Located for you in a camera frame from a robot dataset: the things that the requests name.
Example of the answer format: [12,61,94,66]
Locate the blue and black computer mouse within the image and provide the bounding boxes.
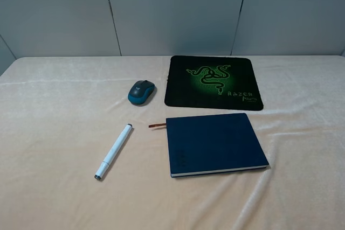
[127,80,156,106]

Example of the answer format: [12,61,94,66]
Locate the white marker pen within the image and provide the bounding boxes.
[94,124,133,180]

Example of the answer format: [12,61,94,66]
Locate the brown notebook ribbon bookmark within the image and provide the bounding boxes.
[148,123,167,128]

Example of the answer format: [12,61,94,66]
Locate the black green Razer mouse pad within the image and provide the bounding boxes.
[164,55,264,111]

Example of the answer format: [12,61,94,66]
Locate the dark blue notebook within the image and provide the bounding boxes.
[166,113,269,177]

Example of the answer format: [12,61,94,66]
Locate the beige velvet tablecloth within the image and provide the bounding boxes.
[1,55,344,229]

